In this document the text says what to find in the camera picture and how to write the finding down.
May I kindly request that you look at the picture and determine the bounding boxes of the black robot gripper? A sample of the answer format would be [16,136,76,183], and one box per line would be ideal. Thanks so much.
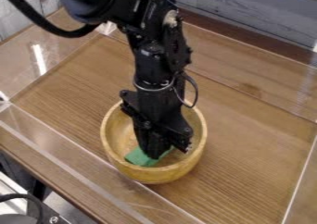
[120,83,192,159]

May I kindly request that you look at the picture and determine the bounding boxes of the green rectangular block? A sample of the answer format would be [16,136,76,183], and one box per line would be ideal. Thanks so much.
[124,147,174,168]

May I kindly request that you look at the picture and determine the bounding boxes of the brown wooden bowl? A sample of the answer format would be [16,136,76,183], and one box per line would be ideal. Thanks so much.
[100,101,208,184]

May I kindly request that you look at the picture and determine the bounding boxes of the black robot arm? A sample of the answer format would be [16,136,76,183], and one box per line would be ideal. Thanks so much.
[60,0,192,159]

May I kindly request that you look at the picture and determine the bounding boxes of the black metal frame bracket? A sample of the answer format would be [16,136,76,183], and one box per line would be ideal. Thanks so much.
[25,200,72,224]

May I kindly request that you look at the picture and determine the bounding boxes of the black cable lower left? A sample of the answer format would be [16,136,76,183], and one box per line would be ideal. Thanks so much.
[0,193,44,224]

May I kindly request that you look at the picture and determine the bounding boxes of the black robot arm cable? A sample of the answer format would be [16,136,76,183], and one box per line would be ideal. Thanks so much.
[0,0,103,39]

